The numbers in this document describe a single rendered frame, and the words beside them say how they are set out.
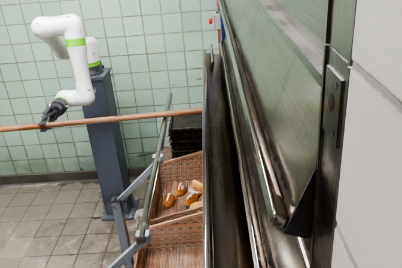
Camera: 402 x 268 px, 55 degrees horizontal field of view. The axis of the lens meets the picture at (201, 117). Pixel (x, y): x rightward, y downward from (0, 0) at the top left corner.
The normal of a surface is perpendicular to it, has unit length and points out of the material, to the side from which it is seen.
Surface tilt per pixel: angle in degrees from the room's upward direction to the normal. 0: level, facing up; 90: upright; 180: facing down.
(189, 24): 90
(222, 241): 9
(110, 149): 90
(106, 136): 90
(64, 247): 0
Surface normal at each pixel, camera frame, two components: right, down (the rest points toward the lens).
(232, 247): 0.08, -0.90
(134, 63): 0.00, 0.43
